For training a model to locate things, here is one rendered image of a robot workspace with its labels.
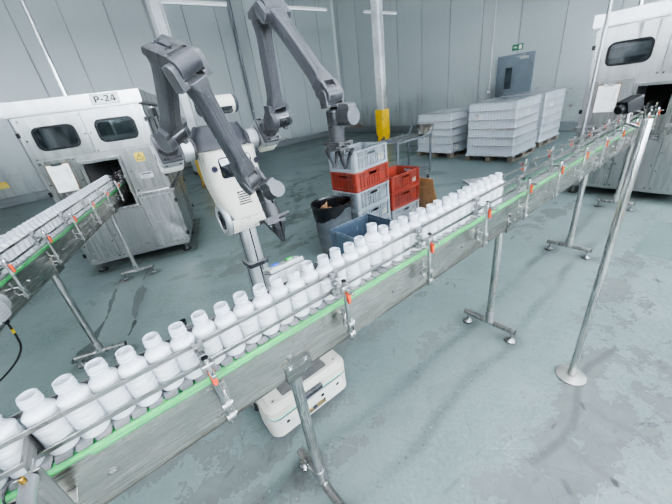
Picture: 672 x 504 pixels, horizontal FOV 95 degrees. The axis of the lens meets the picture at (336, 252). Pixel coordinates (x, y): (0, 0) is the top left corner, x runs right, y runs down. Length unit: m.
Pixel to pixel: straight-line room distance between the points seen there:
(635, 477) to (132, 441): 1.97
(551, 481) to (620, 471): 0.31
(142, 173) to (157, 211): 0.49
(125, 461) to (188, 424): 0.15
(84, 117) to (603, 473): 5.03
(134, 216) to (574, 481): 4.62
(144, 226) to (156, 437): 3.84
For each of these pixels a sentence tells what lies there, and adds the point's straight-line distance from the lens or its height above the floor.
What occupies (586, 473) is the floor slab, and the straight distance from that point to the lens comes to 2.03.
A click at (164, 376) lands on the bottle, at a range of 0.95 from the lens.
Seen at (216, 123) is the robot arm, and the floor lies 1.61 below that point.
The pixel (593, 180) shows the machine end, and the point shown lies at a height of 0.21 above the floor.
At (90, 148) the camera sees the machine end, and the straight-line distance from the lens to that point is 4.58.
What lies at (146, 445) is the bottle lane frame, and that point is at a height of 0.92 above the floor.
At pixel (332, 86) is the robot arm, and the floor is 1.67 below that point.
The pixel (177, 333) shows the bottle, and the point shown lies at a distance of 0.90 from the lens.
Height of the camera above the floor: 1.63
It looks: 26 degrees down
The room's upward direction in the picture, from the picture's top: 8 degrees counter-clockwise
